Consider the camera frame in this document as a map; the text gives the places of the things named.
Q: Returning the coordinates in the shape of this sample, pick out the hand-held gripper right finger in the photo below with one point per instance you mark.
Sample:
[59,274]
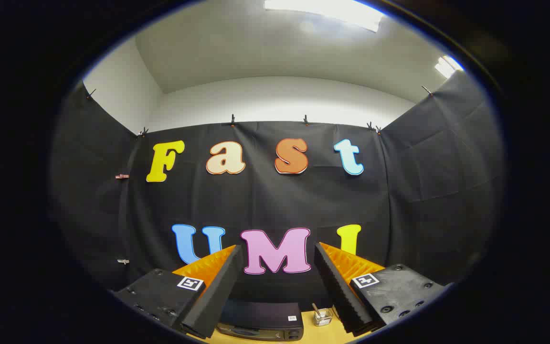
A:
[337,291]

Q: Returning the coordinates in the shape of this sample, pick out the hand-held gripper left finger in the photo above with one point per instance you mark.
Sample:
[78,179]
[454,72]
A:
[217,296]

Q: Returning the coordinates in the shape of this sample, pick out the black toaster oven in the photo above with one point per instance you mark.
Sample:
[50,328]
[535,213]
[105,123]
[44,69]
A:
[260,317]

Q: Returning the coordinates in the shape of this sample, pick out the wooden stick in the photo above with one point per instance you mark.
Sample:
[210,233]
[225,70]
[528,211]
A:
[315,307]

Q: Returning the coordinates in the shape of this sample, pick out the ribbed glass utensil holder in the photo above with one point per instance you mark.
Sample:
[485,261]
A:
[323,317]

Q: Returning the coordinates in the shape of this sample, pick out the row of black cloth clips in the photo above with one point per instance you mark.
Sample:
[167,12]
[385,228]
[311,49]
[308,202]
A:
[232,120]

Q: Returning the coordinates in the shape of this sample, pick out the small ceiling light panel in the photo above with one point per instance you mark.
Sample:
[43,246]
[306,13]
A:
[448,66]

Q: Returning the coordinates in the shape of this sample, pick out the long ceiling light panel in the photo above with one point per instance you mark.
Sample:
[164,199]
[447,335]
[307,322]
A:
[322,12]

